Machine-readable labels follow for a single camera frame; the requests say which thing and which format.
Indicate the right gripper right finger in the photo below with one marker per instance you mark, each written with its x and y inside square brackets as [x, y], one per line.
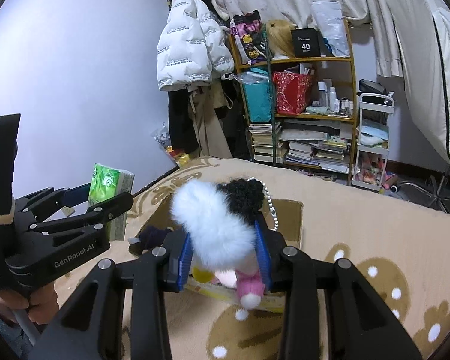
[360, 324]

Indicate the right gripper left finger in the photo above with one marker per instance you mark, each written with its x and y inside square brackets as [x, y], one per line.
[89, 325]

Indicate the green tissue pack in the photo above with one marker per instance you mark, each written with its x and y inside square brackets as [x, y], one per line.
[107, 182]

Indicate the pink plush bear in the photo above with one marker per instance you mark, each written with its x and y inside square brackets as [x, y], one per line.
[249, 286]

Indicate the white black fluffy pompom keychain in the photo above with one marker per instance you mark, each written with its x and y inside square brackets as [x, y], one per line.
[220, 219]

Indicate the person's left hand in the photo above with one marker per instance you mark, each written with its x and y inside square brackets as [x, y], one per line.
[41, 306]

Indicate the beige patterned carpet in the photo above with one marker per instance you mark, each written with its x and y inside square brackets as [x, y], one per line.
[403, 249]

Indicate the cardboard box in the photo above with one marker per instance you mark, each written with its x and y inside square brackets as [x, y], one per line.
[202, 282]

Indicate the plastic bag of toys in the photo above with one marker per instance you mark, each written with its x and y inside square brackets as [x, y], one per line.
[162, 137]

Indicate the stack of books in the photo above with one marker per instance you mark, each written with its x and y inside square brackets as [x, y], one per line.
[266, 145]

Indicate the white trolley cart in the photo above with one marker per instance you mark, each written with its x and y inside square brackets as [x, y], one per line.
[375, 106]

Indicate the yellow metal shelf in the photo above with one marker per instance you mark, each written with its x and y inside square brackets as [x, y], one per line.
[323, 137]

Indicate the beige hanging coat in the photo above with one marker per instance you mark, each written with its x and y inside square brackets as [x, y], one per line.
[208, 130]

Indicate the red patterned bag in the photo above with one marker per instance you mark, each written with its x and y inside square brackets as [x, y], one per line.
[292, 91]

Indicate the teal bag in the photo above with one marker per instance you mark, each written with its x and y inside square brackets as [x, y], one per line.
[256, 86]

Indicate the white puffer jacket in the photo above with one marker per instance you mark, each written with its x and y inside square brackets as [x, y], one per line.
[191, 50]

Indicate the black box with number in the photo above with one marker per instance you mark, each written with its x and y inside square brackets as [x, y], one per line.
[305, 43]

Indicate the cream folded mattress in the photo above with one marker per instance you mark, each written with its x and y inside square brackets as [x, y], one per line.
[423, 35]

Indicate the blonde wig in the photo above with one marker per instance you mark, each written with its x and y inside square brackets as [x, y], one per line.
[279, 34]

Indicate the black purple printed bag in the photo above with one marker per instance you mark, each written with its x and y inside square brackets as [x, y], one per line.
[247, 31]

